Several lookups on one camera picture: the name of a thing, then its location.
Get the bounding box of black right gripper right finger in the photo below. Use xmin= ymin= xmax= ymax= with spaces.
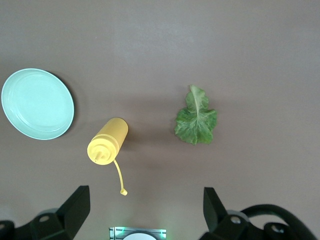
xmin=199 ymin=187 xmax=251 ymax=240

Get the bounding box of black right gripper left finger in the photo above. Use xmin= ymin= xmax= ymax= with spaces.
xmin=14 ymin=185 xmax=91 ymax=240

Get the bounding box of yellow squeeze bottle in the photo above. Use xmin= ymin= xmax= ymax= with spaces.
xmin=86 ymin=117 xmax=129 ymax=197

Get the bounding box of green lettuce leaf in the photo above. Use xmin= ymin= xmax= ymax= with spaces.
xmin=174 ymin=84 xmax=218 ymax=146

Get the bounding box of pale green plate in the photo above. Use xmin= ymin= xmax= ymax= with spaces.
xmin=1 ymin=68 xmax=75 ymax=141

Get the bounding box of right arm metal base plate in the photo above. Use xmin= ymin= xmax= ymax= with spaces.
xmin=109 ymin=226 xmax=167 ymax=240

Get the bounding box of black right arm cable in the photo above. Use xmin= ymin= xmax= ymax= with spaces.
xmin=239 ymin=204 xmax=320 ymax=240

